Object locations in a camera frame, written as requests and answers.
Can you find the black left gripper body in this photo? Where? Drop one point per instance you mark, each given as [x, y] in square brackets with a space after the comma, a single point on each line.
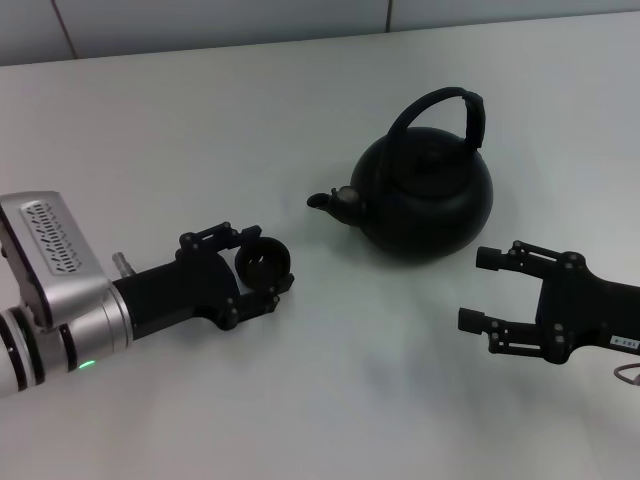
[175, 295]

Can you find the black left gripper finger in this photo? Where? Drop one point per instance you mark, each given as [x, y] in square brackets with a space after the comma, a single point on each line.
[260, 302]
[215, 235]

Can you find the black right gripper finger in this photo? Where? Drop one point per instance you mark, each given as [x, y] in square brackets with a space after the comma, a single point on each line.
[515, 337]
[530, 260]

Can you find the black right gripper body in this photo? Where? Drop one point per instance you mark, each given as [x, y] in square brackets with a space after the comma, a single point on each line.
[585, 310]

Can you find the dark brown teacup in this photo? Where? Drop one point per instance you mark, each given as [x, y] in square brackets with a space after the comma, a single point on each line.
[262, 265]

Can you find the black round teapot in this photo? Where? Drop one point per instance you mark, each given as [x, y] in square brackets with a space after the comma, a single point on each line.
[425, 210]

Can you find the silver connector stub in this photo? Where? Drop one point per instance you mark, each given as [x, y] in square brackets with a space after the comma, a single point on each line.
[123, 265]

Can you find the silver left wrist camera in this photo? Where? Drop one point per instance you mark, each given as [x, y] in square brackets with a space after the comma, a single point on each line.
[55, 240]

